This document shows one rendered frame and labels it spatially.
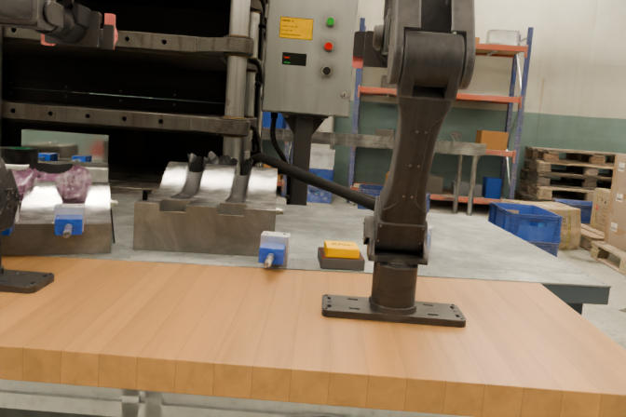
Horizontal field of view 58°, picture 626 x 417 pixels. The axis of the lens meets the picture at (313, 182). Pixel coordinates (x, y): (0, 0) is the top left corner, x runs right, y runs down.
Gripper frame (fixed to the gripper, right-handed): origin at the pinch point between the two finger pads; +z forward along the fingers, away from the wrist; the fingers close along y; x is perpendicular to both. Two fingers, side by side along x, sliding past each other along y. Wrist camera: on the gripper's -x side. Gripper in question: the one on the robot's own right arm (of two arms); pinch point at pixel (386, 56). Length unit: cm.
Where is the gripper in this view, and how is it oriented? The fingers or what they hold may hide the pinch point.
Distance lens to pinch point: 117.8
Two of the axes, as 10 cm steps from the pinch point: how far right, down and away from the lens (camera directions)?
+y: -10.0, -0.7, 0.1
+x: -0.7, 9.9, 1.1
